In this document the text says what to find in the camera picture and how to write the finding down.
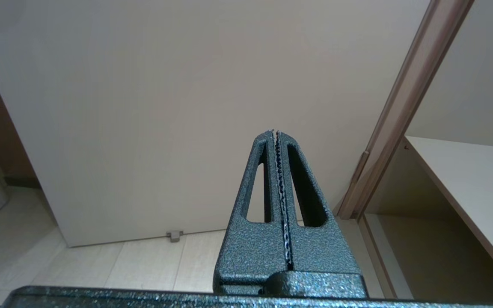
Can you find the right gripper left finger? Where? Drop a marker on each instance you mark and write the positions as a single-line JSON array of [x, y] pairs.
[[250, 252]]

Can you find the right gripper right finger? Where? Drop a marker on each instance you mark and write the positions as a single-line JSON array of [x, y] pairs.
[[319, 248]]

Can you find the white door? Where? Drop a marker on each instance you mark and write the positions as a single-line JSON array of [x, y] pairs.
[[165, 107]]

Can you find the small grey floor doorstop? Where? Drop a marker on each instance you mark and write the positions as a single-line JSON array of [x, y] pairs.
[[174, 235]]

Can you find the white shelf board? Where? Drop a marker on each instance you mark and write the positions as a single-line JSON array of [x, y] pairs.
[[477, 188]]

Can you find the dark skirting board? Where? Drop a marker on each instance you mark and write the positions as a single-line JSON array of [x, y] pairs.
[[22, 183]]

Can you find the beige door frame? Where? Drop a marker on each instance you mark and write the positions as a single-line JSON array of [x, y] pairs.
[[405, 98]]

